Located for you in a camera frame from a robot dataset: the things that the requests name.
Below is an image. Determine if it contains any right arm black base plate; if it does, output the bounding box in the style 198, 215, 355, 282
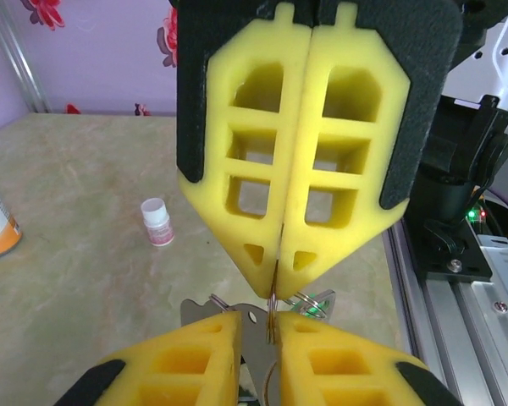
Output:
422, 236, 493, 283

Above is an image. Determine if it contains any green key fob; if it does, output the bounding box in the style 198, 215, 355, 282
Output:
295, 302, 323, 318

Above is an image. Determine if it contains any aluminium front rail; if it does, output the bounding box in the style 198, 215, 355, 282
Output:
383, 217, 508, 406

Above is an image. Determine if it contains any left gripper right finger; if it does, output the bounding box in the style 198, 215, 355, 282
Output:
276, 311, 465, 406

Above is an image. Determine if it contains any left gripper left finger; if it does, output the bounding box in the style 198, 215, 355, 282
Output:
52, 310, 243, 406

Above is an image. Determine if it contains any aluminium corner post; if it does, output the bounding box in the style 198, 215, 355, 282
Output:
0, 0, 52, 114

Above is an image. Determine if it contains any orange-capped pill bottle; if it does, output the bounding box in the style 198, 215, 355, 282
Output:
0, 172, 25, 261

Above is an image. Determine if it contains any small white pill bottle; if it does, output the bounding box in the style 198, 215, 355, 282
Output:
140, 197, 175, 248

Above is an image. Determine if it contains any small green circuit board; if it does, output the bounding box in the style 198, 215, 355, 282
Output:
465, 205, 490, 228

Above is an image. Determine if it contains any clear plastic bag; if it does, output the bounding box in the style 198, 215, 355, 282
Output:
180, 288, 338, 406

